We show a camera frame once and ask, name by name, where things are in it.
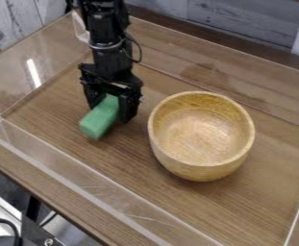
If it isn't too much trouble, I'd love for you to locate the clear acrylic barrier wall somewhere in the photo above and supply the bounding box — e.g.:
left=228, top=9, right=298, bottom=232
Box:
left=0, top=17, right=299, bottom=246

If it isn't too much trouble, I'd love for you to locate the green rectangular block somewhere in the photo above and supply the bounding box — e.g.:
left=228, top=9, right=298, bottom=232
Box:
left=80, top=95, right=119, bottom=139

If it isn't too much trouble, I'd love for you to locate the wooden brown bowl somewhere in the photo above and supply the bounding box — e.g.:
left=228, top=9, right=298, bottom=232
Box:
left=148, top=91, right=255, bottom=182

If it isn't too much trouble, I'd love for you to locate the black table leg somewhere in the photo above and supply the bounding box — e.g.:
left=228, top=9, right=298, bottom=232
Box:
left=25, top=196, right=41, bottom=222

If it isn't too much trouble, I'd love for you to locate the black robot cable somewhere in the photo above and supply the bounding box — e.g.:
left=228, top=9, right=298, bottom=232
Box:
left=123, top=33, right=144, bottom=64

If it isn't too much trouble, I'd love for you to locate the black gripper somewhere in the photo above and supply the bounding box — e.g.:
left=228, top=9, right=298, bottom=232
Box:
left=79, top=63, right=143, bottom=123

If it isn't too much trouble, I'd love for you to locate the clear acrylic corner bracket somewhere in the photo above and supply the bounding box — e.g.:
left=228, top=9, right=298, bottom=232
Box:
left=72, top=11, right=90, bottom=43

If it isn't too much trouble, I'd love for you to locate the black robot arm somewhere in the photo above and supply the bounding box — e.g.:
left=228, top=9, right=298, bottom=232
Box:
left=79, top=0, right=143, bottom=123

